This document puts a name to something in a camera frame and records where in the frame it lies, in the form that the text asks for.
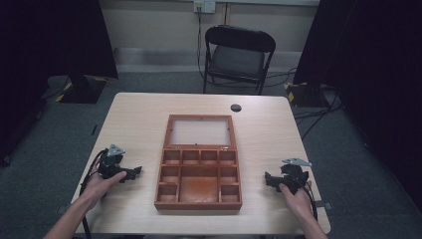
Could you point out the brown wooden compartment box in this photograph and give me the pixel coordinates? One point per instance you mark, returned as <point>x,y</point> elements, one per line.
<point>199,166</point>

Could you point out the white wall socket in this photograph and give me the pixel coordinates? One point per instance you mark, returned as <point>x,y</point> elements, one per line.
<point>204,6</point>

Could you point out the person's right hand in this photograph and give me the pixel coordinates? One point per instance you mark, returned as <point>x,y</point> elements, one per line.
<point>297,202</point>

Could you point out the black folding chair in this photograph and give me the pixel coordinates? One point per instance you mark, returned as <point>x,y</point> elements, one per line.
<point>237,59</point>

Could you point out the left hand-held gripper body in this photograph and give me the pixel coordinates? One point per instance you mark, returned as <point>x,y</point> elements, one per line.
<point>110,162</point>

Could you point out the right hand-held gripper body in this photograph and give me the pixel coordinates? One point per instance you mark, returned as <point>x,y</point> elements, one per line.
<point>294,176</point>

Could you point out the person's left hand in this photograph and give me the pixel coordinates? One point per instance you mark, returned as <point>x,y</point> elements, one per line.
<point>98,186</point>

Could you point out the black yellow striped stand base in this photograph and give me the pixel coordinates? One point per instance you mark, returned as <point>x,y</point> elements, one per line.
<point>305,94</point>

